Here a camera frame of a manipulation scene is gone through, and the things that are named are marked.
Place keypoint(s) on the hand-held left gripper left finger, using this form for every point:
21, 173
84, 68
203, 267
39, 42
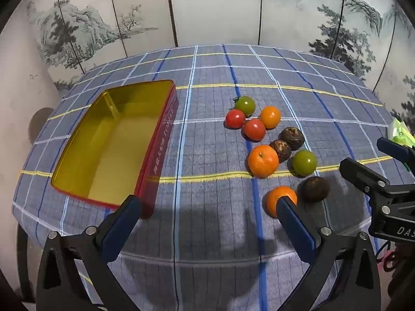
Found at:
124, 220

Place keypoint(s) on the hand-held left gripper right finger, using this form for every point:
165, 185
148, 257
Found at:
293, 223

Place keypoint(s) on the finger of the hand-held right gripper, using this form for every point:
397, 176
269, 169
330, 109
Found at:
394, 147
360, 175

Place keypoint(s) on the small mandarin orange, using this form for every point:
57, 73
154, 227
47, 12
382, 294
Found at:
272, 201

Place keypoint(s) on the smooth dark brown water chestnut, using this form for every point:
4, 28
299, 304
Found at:
315, 189

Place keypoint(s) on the red and gold tin box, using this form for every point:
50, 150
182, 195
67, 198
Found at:
107, 155

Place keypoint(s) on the large mandarin orange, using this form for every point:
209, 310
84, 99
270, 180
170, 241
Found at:
263, 161

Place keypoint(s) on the red tomato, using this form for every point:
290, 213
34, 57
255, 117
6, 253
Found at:
235, 119
254, 130

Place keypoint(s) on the orange tomato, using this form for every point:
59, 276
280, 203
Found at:
270, 117

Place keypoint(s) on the green tomato with stem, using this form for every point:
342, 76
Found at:
245, 105

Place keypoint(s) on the green packet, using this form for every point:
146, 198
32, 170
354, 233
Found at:
402, 134

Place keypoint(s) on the blue plaid tablecloth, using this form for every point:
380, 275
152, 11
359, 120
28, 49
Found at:
210, 184

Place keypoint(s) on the grey round disc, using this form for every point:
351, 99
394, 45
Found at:
40, 124

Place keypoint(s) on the painted folding screen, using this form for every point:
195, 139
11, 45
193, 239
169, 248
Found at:
210, 6

